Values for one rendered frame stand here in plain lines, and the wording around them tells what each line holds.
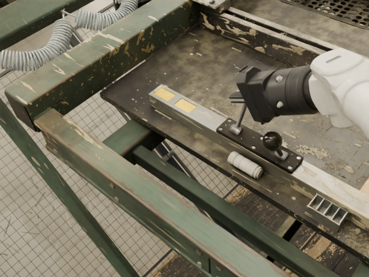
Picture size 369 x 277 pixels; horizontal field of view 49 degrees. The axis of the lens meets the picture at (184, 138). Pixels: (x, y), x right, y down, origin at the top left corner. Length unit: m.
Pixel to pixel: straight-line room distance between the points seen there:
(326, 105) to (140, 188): 0.39
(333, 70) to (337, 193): 0.30
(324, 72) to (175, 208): 0.37
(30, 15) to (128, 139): 0.67
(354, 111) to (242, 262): 0.32
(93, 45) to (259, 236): 0.66
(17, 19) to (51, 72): 0.47
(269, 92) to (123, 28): 0.57
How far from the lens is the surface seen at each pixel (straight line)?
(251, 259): 0.75
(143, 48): 1.21
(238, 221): 0.91
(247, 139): 0.91
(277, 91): 0.76
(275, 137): 0.77
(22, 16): 1.55
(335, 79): 0.64
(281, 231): 2.04
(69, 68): 1.09
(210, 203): 0.93
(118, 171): 0.88
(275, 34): 1.19
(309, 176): 0.88
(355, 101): 0.60
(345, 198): 0.86
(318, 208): 0.85
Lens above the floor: 1.59
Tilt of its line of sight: 5 degrees down
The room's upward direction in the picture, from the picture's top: 39 degrees counter-clockwise
